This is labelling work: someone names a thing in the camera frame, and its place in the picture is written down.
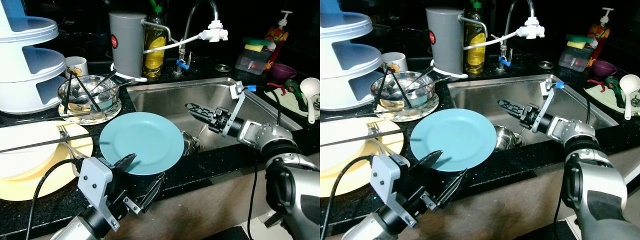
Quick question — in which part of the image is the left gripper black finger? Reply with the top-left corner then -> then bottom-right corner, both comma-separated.
114,153 -> 137,175
140,172 -> 167,212
418,150 -> 444,174
439,168 -> 469,209

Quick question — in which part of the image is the red green kitchen tool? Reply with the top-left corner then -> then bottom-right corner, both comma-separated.
267,79 -> 309,112
587,75 -> 631,109

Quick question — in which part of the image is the steel pot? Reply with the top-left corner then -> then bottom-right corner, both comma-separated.
177,128 -> 204,156
492,124 -> 526,153

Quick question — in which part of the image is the light blue plate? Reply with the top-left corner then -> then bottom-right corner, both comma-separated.
99,111 -> 185,176
410,108 -> 498,173

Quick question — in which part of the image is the stainless steel sink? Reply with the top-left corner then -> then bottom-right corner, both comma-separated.
446,73 -> 621,152
126,76 -> 304,157

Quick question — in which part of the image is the patterned small plate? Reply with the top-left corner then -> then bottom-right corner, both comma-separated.
370,93 -> 440,123
58,97 -> 123,126

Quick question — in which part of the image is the metal fork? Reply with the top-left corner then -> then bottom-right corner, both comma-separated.
367,122 -> 402,167
56,125 -> 87,162

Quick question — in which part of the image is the light green cloth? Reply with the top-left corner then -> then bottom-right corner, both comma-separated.
583,82 -> 640,116
263,85 -> 321,120

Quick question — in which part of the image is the clear plastic container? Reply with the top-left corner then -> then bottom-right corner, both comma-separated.
558,43 -> 596,73
234,47 -> 274,76

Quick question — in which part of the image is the yellow oil bottle green cap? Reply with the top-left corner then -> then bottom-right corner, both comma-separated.
142,0 -> 167,79
463,0 -> 487,75

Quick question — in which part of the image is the steel bowl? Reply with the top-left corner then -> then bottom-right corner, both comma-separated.
370,71 -> 437,112
57,75 -> 121,119

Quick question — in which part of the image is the pale yellow plate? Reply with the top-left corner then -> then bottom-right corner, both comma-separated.
0,120 -> 95,202
320,117 -> 405,199

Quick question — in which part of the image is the white faucet diverter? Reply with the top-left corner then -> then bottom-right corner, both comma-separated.
199,19 -> 230,44
516,15 -> 546,40

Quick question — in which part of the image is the black chopstick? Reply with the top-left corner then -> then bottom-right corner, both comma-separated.
73,71 -> 102,113
63,71 -> 72,114
390,67 -> 414,109
378,67 -> 390,111

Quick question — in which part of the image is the purple cup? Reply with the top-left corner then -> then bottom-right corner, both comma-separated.
269,62 -> 298,84
591,59 -> 619,79

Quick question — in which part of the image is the long thin metal rod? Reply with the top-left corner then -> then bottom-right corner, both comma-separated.
0,127 -> 122,154
320,128 -> 386,148

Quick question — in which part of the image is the metal spoon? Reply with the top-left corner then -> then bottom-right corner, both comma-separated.
85,70 -> 136,101
395,66 -> 451,99

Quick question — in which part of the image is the yellow green sponge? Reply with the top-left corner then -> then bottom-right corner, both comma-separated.
566,33 -> 592,50
243,38 -> 271,54

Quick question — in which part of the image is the chrome gooseneck faucet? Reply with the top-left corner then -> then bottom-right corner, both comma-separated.
494,0 -> 537,71
172,0 -> 221,76

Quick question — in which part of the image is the white plate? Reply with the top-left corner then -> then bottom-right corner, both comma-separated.
320,118 -> 402,175
0,120 -> 82,180

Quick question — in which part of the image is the grey water filter canister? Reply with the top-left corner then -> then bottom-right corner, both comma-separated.
425,6 -> 470,81
108,11 -> 149,84

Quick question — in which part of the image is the white plastic ladle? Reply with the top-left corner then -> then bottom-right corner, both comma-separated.
618,73 -> 640,121
298,77 -> 321,125

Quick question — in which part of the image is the orange pump soap bottle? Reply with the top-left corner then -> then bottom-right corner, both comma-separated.
264,9 -> 294,71
587,7 -> 615,66

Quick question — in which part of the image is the white printed mug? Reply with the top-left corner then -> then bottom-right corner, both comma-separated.
382,52 -> 409,76
64,56 -> 90,81

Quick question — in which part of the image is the white tiered plastic rack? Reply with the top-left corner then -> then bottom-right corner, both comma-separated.
0,0 -> 67,115
320,0 -> 385,113

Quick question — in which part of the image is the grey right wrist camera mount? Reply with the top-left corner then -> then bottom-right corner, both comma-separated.
228,81 -> 249,137
532,79 -> 559,134

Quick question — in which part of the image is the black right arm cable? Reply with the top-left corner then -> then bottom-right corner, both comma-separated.
246,84 -> 282,129

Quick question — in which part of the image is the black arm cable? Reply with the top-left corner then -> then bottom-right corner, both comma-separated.
320,154 -> 375,240
25,157 -> 85,240
246,84 -> 282,129

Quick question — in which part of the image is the white filter hose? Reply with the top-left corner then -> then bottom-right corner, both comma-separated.
144,32 -> 204,55
462,28 -> 521,51

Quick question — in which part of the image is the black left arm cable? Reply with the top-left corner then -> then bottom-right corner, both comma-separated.
25,157 -> 85,240
320,154 -> 375,240

